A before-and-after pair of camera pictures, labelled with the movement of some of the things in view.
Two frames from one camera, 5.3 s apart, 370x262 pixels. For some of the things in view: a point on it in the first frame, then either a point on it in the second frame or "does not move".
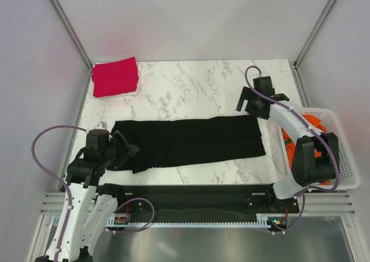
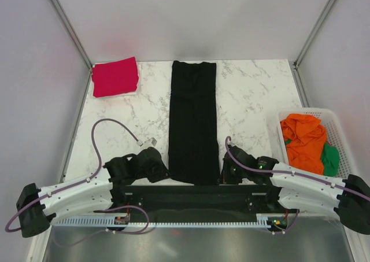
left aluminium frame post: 66,23 does not move
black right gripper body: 251,107 -> 232,176
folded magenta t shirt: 114,77 does not move
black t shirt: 163,142 -> 193,157
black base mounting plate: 190,201 does not move
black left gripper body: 108,155 -> 156,173
